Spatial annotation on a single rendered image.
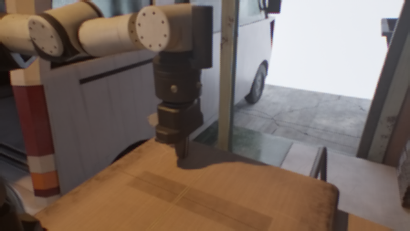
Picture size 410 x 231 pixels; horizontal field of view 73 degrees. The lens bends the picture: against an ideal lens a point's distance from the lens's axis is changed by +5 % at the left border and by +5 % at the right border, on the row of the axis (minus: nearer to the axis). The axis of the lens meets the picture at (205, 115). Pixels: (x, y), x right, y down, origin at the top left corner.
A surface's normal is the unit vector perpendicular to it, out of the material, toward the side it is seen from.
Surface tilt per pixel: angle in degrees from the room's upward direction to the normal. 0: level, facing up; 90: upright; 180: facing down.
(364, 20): 90
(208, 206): 0
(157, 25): 90
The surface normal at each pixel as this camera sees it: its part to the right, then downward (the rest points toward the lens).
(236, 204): 0.00, -0.91
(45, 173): 0.38, 0.33
